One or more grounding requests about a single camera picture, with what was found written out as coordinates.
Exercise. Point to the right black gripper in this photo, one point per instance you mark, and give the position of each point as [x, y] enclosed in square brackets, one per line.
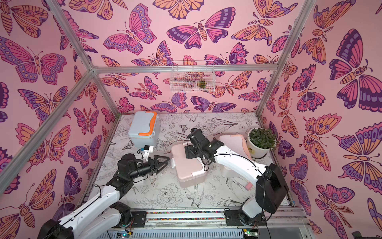
[195, 140]

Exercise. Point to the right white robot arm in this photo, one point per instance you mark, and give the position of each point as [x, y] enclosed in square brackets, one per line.
[267, 180]

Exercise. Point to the green toy in basket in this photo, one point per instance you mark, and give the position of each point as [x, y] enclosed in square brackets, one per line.
[201, 84]

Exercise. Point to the white wire wall basket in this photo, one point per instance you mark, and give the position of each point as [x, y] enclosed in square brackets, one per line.
[186, 73]

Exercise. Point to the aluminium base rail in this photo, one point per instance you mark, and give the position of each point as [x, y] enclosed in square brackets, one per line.
[199, 224]

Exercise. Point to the potted green plant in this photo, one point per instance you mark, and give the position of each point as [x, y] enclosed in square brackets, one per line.
[261, 141]

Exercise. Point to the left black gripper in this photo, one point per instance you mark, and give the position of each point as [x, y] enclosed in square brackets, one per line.
[152, 166]

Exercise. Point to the white pink medicine chest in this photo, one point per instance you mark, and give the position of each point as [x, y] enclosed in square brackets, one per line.
[236, 143]

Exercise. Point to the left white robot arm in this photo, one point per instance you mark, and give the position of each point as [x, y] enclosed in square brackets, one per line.
[105, 210]

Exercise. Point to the blue orange first aid box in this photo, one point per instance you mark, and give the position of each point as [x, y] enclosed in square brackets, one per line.
[144, 129]

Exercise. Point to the beige pink first aid box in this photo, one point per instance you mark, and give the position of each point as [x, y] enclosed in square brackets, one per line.
[190, 172]

